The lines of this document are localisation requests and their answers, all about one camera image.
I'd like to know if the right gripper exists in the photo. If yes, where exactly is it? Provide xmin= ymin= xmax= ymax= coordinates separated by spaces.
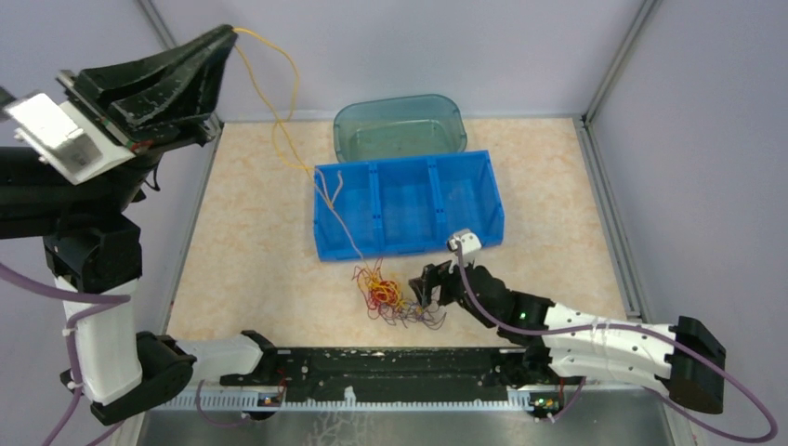
xmin=408 ymin=251 xmax=497 ymax=328

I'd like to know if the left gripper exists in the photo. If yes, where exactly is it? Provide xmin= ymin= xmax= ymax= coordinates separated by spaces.
xmin=63 ymin=20 xmax=244 ymax=213

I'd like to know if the coloured cable pile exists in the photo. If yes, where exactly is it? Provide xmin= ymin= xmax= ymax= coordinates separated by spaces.
xmin=350 ymin=256 xmax=448 ymax=331

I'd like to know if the yellow cable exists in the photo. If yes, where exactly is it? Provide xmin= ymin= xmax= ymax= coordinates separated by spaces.
xmin=232 ymin=27 xmax=315 ymax=174

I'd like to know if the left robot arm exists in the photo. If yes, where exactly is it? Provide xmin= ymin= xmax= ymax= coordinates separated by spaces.
xmin=1 ymin=24 xmax=279 ymax=426

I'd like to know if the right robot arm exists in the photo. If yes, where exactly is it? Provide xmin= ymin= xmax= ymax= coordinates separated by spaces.
xmin=408 ymin=261 xmax=727 ymax=414

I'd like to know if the blue three-compartment bin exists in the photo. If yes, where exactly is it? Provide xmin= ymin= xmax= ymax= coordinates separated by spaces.
xmin=313 ymin=151 xmax=505 ymax=262

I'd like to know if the teal translucent plastic tub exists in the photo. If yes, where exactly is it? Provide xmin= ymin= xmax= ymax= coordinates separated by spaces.
xmin=333 ymin=94 xmax=467 ymax=163

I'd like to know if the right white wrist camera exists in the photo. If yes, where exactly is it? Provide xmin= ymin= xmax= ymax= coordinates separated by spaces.
xmin=447 ymin=229 xmax=482 ymax=264

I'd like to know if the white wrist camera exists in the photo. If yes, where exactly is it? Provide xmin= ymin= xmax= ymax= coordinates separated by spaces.
xmin=2 ymin=92 xmax=134 ymax=185
xmin=447 ymin=229 xmax=482 ymax=264

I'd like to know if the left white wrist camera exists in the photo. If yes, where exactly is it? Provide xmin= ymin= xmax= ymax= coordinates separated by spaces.
xmin=2 ymin=92 xmax=134 ymax=185

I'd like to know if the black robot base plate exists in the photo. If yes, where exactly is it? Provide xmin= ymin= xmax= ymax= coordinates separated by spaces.
xmin=219 ymin=348 xmax=562 ymax=403

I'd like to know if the white slotted cable duct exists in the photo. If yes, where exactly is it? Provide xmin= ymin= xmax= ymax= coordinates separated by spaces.
xmin=156 ymin=390 xmax=533 ymax=413

